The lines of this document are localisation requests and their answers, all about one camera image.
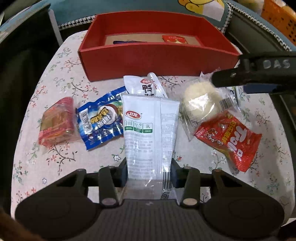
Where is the blue coconut snack bag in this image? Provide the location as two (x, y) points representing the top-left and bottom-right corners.
(77, 86), (127, 150)

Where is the red Trolli candy bag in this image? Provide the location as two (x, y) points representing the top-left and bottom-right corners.
(195, 111), (262, 172)

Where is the white green snack pack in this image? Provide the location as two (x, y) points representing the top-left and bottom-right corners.
(122, 94), (180, 199)

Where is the clear round bun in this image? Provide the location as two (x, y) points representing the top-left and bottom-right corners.
(181, 73), (239, 140)

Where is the red clear cake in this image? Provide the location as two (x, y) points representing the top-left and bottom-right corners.
(38, 97), (77, 148)

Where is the red spicy strip packet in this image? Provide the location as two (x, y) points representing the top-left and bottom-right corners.
(162, 35), (188, 44)

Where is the white duck snack pouch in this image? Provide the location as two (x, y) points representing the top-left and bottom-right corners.
(123, 72), (168, 98)

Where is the purple blue snack packet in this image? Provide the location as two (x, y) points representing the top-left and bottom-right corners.
(112, 40), (146, 45)

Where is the green white Kaprons wafer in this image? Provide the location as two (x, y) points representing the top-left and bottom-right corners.
(230, 86), (243, 106)

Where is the teal houndstooth right cover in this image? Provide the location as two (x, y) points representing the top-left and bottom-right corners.
(225, 1), (295, 51)

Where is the orange plastic basket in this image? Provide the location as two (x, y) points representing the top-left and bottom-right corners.
(261, 1), (295, 45)

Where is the floral tablecloth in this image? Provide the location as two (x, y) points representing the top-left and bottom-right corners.
(11, 32), (295, 218)

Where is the red cardboard box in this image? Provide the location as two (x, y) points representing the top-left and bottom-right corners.
(78, 11), (239, 81)

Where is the dark side table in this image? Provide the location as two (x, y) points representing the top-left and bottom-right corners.
(1, 1), (62, 212)

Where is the teal lion sofa cover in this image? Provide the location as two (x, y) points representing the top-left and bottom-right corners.
(47, 0), (233, 33)

